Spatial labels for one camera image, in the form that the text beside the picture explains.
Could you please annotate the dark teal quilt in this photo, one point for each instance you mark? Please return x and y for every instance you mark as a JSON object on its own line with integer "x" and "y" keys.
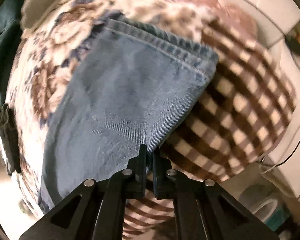
{"x": 10, "y": 34}

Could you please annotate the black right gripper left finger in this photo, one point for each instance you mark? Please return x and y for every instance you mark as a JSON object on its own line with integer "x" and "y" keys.
{"x": 95, "y": 209}

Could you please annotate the floral bed blanket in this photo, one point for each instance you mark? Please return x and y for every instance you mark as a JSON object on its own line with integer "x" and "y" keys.
{"x": 241, "y": 115}

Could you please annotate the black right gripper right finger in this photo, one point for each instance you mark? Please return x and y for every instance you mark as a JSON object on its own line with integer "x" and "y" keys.
{"x": 203, "y": 209}

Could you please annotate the blue denim jeans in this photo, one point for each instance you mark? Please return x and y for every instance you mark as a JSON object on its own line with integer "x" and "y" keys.
{"x": 135, "y": 86}

